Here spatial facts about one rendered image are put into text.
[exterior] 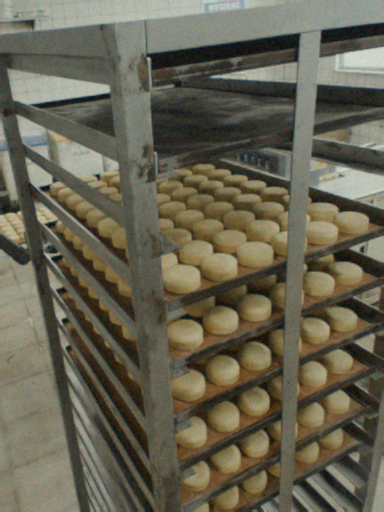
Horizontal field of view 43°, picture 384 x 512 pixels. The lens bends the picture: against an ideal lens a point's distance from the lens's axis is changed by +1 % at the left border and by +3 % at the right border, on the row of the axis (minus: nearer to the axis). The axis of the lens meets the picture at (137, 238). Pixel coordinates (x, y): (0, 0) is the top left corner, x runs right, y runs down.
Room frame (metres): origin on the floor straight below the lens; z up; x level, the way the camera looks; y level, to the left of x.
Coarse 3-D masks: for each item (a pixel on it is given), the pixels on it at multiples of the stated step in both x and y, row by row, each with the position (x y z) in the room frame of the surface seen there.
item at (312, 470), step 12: (72, 348) 1.05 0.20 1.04; (72, 360) 1.00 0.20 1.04; (96, 396) 0.86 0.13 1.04; (108, 420) 0.78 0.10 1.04; (348, 432) 0.70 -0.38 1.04; (360, 444) 0.66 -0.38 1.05; (336, 456) 0.64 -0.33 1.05; (312, 468) 0.62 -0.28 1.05; (144, 480) 0.63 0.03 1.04; (300, 480) 0.60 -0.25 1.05; (276, 492) 0.58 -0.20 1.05; (252, 504) 0.56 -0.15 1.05
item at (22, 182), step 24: (0, 72) 1.03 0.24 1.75; (0, 96) 1.02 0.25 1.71; (24, 168) 1.03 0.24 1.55; (24, 192) 1.03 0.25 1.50; (24, 216) 1.02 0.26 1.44; (48, 288) 1.03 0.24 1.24; (48, 312) 1.03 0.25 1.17; (48, 336) 1.02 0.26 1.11; (72, 432) 1.03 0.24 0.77; (72, 456) 1.02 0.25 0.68
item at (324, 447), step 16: (80, 368) 0.96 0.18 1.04; (112, 416) 0.79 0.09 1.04; (336, 432) 0.68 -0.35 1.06; (128, 448) 0.71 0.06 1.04; (304, 448) 0.65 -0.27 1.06; (320, 448) 0.67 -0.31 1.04; (336, 448) 0.66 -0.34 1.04; (144, 464) 0.67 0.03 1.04; (304, 464) 0.63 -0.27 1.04; (256, 480) 0.60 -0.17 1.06; (272, 480) 0.61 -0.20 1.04; (224, 496) 0.57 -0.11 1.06; (240, 496) 0.58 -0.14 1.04; (256, 496) 0.58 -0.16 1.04
